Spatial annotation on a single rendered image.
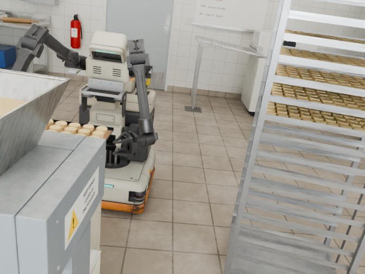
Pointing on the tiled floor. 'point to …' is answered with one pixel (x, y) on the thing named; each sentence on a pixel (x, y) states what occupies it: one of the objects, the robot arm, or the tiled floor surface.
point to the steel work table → (44, 22)
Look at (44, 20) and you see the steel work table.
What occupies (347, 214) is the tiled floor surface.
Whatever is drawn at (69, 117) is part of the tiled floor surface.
